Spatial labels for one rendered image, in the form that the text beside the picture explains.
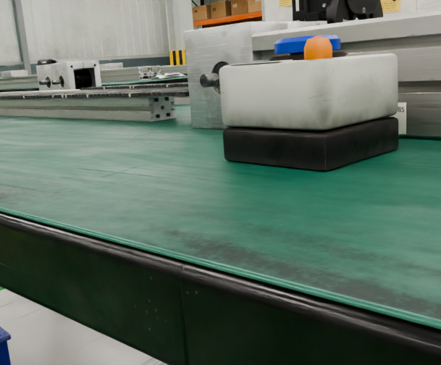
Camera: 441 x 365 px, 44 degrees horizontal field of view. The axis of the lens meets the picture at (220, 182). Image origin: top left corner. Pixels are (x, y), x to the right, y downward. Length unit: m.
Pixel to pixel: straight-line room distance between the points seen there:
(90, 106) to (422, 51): 0.50
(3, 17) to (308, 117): 12.50
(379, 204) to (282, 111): 0.10
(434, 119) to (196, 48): 0.24
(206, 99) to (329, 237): 0.36
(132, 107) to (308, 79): 0.42
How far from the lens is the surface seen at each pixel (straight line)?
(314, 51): 0.30
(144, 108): 0.67
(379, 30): 0.41
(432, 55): 0.39
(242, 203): 0.24
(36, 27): 13.07
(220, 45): 0.51
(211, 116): 0.53
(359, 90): 0.32
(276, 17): 4.02
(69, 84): 1.43
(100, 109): 0.76
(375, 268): 0.16
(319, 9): 0.70
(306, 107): 0.30
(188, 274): 0.18
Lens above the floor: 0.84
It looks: 12 degrees down
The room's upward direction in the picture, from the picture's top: 4 degrees counter-clockwise
